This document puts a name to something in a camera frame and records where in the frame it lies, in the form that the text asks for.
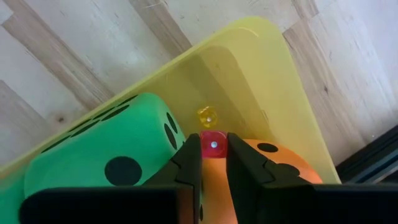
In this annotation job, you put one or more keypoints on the yellow translucent plastic bin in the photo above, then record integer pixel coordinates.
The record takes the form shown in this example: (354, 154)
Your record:
(242, 77)

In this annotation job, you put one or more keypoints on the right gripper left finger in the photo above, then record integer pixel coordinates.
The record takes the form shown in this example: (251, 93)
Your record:
(174, 202)

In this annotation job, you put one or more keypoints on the small amber die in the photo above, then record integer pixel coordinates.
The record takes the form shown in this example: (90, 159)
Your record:
(207, 117)

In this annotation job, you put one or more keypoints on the small red translucent die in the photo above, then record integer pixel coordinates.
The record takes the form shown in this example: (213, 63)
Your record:
(214, 144)

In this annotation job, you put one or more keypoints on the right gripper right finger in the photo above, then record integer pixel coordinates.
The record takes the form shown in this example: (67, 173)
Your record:
(280, 202)

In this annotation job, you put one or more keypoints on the black aluminium frame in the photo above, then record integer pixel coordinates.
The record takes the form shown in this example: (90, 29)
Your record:
(373, 161)

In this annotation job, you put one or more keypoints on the large orange foam die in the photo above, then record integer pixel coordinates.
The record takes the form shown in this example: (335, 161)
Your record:
(217, 193)

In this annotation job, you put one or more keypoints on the large green foam die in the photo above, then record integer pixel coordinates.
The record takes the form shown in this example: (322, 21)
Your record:
(93, 155)

